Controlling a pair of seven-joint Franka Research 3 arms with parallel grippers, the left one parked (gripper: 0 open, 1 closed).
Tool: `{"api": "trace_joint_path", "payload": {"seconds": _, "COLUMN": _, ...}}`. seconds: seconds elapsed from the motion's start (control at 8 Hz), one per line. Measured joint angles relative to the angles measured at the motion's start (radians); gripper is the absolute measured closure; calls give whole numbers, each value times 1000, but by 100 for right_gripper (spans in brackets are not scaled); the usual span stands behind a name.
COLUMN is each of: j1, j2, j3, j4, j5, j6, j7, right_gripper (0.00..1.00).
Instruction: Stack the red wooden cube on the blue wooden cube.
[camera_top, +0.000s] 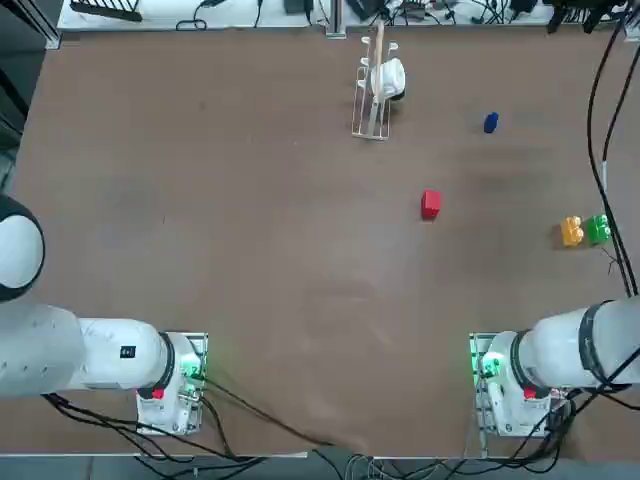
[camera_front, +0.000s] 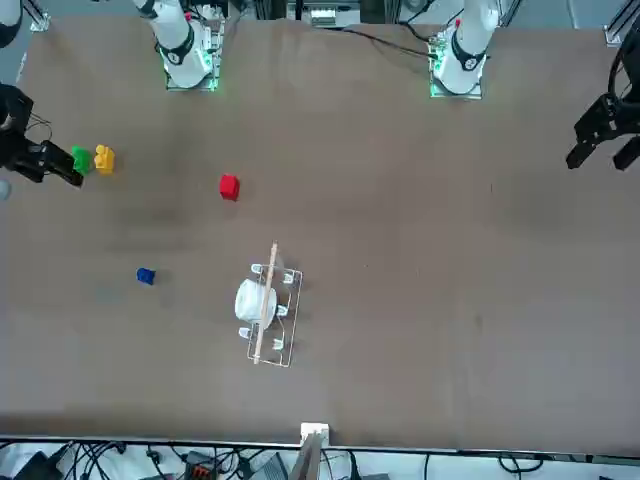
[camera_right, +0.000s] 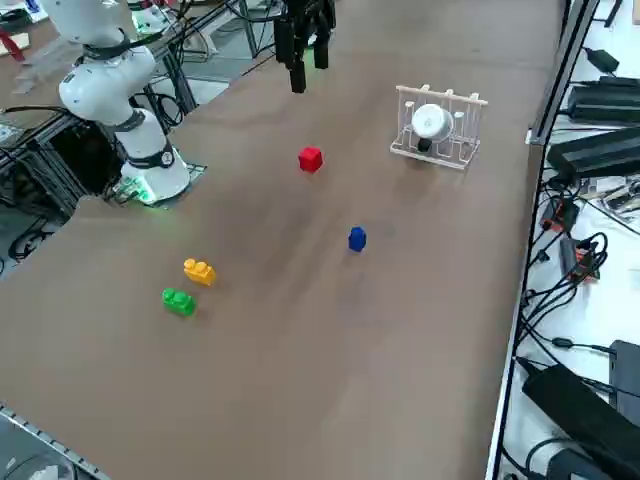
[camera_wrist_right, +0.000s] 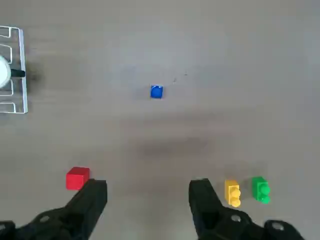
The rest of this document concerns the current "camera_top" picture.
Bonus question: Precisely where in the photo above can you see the red wooden cube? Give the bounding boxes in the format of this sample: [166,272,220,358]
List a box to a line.
[420,189,442,220]

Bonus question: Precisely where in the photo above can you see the white ceramic cup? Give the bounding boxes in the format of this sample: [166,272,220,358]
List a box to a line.
[370,57,407,101]

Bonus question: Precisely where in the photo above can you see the wooden stick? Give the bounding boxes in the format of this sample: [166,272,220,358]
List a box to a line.
[368,19,387,137]

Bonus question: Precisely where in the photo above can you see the yellow toy brick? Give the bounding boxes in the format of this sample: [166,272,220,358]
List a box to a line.
[560,215,586,247]

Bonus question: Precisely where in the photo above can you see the green toy brick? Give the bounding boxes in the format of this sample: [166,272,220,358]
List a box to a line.
[584,213,612,246]

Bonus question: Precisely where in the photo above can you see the black slotted stand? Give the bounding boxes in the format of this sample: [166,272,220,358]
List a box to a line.
[69,0,144,22]

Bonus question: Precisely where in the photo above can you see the clear wire cup rack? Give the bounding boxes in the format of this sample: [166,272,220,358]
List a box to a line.
[351,34,407,142]

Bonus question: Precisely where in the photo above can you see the aluminium profile post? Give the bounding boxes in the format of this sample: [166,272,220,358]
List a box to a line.
[324,0,347,37]

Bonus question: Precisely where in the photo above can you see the black cable with white label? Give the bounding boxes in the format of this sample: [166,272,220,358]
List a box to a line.
[602,47,640,295]

